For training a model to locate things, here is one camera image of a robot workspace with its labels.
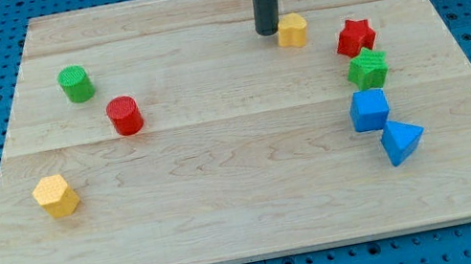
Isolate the yellow heart block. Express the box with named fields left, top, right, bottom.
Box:
left=277, top=12, right=308, bottom=48

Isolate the red star block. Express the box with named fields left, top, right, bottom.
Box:
left=337, top=19, right=376, bottom=58

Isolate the green star block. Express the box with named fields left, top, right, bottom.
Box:
left=348, top=47, right=389, bottom=91

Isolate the blue cube block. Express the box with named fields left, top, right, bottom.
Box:
left=349, top=88, right=390, bottom=133

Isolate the light wooden board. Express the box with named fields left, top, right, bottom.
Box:
left=0, top=0, right=471, bottom=264

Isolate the red cylinder block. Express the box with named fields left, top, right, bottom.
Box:
left=105, top=96, right=145, bottom=136

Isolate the blue triangle block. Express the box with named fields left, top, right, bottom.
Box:
left=380, top=121, right=424, bottom=166

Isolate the green cylinder block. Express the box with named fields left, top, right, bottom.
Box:
left=57, top=65, right=96, bottom=103

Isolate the yellow hexagon block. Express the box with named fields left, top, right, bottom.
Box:
left=32, top=174, right=80, bottom=218

